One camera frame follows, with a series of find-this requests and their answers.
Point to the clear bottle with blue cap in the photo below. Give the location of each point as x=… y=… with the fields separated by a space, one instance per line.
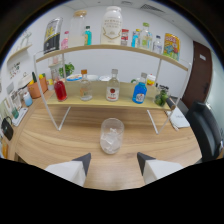
x=157 y=46

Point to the clear glass with ice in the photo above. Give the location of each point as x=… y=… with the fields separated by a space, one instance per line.
x=112 y=138

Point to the blue liquid bottle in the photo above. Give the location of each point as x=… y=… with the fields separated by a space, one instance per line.
x=139 y=93

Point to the green potted plant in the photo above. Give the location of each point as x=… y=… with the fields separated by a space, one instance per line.
x=68 y=69

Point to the dark cork-ended muddler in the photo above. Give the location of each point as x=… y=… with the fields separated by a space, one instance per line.
x=170 y=102

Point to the blue and white cup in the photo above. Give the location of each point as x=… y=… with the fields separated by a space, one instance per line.
x=27 y=100

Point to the yellow drink can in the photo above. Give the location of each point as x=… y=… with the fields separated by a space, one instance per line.
x=171 y=46

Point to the white tray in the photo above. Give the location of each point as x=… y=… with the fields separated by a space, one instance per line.
x=20 y=117

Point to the small pink liquid bottle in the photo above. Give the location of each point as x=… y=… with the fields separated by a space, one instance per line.
x=65 y=42

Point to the white-framed wooden shelf rack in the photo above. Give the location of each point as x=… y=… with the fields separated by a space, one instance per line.
x=100 y=96

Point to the clear bottle with orange cap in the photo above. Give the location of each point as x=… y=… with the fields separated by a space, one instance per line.
x=86 y=90

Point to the small teal liquid bottle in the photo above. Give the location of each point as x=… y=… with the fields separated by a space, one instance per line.
x=88 y=37

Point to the black office chair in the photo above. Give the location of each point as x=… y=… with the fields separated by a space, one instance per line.
x=205 y=130

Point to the wooden wall shelf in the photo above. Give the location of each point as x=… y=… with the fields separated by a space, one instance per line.
x=20 y=51

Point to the clear bottle with red label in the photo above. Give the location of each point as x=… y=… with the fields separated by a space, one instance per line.
x=113 y=90

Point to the small red liquid bottle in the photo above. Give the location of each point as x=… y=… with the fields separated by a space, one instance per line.
x=60 y=91

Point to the small red can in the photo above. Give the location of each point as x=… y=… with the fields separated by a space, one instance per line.
x=124 y=37

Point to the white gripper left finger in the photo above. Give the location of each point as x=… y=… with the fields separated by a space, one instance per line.
x=71 y=170

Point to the white notebook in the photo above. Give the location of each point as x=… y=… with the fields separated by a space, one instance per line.
x=178 y=118

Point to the black snack bag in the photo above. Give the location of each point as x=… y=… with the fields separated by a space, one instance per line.
x=52 y=35

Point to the dark brown door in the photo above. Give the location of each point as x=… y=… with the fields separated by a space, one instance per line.
x=199 y=73

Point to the green cup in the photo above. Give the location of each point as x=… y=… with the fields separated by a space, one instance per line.
x=15 y=113

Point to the black kettle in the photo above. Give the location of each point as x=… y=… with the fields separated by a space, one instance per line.
x=7 y=129

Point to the orange storage basket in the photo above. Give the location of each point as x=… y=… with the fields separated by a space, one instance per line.
x=36 y=89

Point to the blue-rimmed bowl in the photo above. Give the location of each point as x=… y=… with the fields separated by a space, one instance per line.
x=74 y=78

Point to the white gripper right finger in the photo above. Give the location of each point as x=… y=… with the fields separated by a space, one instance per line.
x=156 y=168

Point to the small light-blue liquid bottle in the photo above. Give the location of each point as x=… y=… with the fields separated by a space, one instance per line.
x=135 y=40

